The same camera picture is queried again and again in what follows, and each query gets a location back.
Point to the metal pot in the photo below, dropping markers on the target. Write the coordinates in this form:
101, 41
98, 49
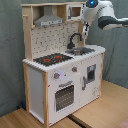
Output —
78, 52

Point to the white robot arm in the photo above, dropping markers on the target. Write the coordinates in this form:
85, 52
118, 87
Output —
103, 10

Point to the wooden toy kitchen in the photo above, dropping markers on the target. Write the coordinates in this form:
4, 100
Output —
42, 82

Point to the black toy stovetop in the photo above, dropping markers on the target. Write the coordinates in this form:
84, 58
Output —
52, 59

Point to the black toy faucet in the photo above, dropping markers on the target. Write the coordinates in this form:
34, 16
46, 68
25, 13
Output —
73, 40

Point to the grey toy sink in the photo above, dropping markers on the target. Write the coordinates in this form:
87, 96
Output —
86, 50

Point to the grey ice dispenser panel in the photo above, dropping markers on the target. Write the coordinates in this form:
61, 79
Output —
91, 73

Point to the toy oven door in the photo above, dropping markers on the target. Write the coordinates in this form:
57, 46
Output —
65, 97

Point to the grey range hood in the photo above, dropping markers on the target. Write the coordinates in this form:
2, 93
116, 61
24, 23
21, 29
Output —
49, 18

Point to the toy microwave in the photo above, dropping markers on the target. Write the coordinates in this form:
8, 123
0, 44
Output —
73, 12

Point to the grey backdrop curtain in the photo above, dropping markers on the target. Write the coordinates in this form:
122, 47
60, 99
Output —
12, 91

